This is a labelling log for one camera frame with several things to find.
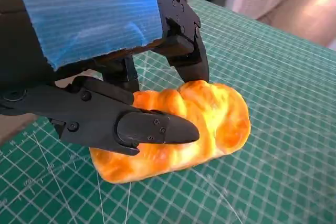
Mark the orange braided toy bread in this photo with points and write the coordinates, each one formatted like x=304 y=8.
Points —
x=218 y=119

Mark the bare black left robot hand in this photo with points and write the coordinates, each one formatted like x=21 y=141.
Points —
x=86 y=16

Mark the green cutting mat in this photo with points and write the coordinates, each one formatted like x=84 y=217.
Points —
x=275 y=103

